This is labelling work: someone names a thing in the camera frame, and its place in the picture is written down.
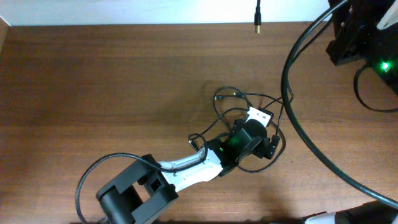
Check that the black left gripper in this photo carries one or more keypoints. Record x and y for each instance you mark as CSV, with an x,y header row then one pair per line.
x,y
262,152

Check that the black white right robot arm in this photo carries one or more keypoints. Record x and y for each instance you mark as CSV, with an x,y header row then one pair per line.
x,y
364,30

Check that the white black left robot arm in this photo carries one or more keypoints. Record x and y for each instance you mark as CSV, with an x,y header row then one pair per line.
x,y
146,188

